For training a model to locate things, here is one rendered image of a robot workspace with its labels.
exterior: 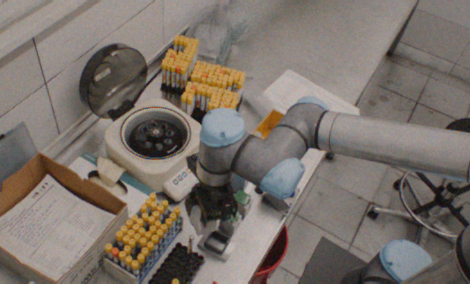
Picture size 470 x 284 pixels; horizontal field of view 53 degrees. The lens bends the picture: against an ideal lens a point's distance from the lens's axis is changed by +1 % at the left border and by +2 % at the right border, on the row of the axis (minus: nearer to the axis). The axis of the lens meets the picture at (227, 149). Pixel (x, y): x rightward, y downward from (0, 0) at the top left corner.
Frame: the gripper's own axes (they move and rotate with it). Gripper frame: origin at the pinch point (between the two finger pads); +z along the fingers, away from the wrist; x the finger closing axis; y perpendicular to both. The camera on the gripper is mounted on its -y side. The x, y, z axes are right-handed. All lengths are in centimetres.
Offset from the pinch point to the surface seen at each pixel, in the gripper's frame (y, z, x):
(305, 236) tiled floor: -30, 108, 73
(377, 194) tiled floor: -39, 108, 122
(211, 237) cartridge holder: -3.1, 18.7, 4.5
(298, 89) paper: -47, 19, 55
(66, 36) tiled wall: -53, -15, -18
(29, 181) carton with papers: -30.9, 11.2, -36.0
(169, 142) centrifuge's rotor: -30.7, 9.2, 1.7
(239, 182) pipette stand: -14.1, 13.7, 16.9
